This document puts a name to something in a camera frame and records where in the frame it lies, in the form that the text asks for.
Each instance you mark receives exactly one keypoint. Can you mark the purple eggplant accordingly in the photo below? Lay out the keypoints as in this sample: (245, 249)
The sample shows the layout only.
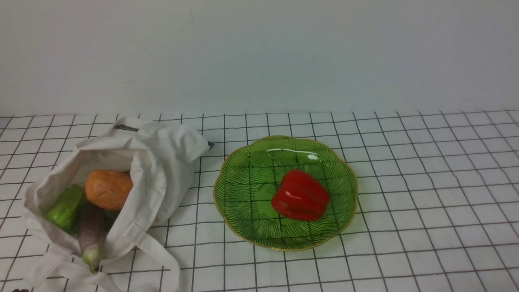
(91, 235)

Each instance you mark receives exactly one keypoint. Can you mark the white cloth tote bag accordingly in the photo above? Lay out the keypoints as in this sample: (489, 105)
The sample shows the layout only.
(159, 159)

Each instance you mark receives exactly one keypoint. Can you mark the green glass leaf plate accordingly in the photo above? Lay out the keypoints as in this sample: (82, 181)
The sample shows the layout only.
(251, 175)

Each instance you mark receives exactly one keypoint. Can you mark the red bell pepper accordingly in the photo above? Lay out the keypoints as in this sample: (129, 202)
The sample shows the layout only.
(300, 197)

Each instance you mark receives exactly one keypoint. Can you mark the orange round vegetable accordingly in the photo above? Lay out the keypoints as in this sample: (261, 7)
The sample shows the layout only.
(108, 189)

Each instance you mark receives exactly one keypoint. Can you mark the green cucumber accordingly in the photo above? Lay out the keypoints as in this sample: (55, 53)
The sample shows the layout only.
(65, 210)

